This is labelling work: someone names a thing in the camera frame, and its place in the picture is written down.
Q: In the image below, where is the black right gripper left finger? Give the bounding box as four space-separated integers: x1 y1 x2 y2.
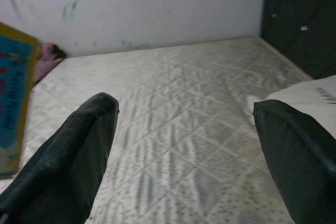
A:
0 92 119 224

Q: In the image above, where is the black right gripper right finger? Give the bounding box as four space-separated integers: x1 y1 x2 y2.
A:
252 99 336 224

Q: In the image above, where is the grey quilted mattress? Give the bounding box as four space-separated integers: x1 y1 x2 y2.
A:
18 36 313 224

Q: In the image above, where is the white pillow with handwriting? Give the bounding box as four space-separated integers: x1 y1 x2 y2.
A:
246 76 336 141

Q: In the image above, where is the dark tufted bed headboard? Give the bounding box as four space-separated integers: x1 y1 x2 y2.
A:
261 0 336 80

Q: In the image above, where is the colourful yellow-edged picture book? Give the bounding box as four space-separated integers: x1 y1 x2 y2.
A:
0 22 41 180

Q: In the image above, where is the pink cartoon print blanket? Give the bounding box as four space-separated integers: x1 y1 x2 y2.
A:
33 42 68 83

